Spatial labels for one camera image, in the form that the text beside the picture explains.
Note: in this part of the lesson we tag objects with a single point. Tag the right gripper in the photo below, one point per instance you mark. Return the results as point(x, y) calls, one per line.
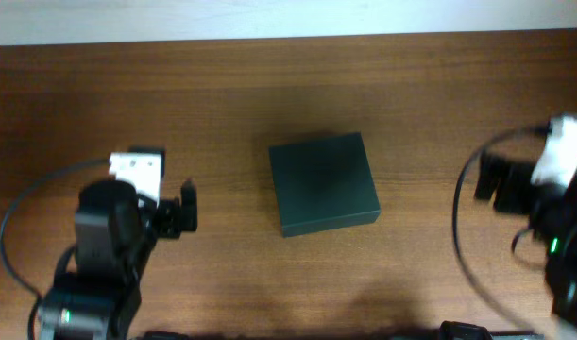
point(519, 187)

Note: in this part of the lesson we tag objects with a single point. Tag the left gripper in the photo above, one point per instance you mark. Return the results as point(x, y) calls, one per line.
point(173, 213)

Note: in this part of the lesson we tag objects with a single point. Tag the dark green box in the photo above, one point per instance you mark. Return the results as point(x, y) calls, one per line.
point(323, 184)

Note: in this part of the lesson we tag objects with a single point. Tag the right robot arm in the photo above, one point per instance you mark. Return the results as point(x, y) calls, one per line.
point(552, 212)

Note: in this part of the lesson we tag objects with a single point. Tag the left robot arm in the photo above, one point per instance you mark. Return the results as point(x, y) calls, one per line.
point(96, 288)

